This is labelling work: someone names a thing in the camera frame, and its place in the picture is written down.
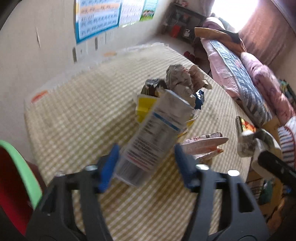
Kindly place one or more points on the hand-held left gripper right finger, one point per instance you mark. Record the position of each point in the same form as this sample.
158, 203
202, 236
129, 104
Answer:
185, 166

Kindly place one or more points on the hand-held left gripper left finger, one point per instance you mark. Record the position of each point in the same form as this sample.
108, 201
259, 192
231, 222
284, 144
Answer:
108, 166

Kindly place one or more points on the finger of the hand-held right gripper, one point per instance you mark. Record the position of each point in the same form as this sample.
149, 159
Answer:
275, 165

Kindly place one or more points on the silver wrapper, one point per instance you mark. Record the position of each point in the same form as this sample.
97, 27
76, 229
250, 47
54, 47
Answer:
248, 141

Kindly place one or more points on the white blue carton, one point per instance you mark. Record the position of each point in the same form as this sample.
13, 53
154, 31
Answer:
150, 134

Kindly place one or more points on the blue foil wrapper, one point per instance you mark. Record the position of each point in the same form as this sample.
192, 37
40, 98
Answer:
198, 100

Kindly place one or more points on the red bin green rim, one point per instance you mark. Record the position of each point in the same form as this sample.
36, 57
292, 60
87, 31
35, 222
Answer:
25, 171

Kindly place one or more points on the white red wrapper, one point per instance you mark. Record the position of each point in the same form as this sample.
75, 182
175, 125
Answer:
208, 154
203, 139

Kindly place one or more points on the striped cloth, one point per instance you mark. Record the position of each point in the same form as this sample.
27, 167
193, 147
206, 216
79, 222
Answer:
288, 141

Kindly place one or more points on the wooden chair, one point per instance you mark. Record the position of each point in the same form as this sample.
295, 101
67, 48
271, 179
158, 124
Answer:
270, 124

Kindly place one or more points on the pink quilt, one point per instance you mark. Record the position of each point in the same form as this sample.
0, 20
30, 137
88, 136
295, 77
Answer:
268, 81

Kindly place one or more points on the dark snack wrapper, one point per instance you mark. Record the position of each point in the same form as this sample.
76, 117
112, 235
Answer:
152, 87

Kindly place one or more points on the crumpled grey paper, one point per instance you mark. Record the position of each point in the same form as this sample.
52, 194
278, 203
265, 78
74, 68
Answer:
179, 80

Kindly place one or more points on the crumpled beige paper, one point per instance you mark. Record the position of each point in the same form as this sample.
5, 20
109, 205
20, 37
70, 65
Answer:
200, 76

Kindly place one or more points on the blue checked blanket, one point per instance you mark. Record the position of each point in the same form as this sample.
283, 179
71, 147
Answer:
242, 76

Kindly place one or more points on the clear plastic sheet orange print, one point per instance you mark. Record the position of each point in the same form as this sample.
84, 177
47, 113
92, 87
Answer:
39, 95

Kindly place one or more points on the pink bed sheet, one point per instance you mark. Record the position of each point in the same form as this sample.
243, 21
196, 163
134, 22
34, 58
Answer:
219, 67

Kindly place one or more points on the red slippers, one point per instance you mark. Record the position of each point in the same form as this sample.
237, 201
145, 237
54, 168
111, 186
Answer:
189, 55

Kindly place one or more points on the pink curtain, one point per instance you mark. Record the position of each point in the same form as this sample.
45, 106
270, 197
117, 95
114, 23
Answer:
261, 30

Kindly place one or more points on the red container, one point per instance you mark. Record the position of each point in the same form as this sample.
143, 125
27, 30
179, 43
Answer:
176, 30

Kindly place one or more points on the brown cloth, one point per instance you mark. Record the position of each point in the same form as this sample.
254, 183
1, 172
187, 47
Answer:
215, 32

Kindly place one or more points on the black item on bed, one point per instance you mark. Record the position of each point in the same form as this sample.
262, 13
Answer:
231, 34

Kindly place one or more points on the dark storage shelf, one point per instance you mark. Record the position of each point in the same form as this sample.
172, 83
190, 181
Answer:
182, 23

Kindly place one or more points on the pink rolled bedding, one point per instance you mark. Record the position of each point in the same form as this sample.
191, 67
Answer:
211, 23

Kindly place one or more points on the bright window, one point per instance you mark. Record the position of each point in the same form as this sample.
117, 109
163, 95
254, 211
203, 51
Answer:
229, 11

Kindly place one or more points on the red item on shelf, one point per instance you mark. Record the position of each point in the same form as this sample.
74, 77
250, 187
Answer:
182, 2

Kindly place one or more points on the small white wall outlet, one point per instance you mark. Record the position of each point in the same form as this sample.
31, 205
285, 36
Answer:
81, 49

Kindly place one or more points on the blue wall poster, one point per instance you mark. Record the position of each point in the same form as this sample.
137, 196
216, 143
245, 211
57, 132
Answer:
97, 20

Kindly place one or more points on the white wall poster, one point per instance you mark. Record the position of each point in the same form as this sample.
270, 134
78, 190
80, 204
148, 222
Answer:
131, 9

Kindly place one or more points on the green-bordered wall poster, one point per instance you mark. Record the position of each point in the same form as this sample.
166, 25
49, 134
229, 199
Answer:
148, 11

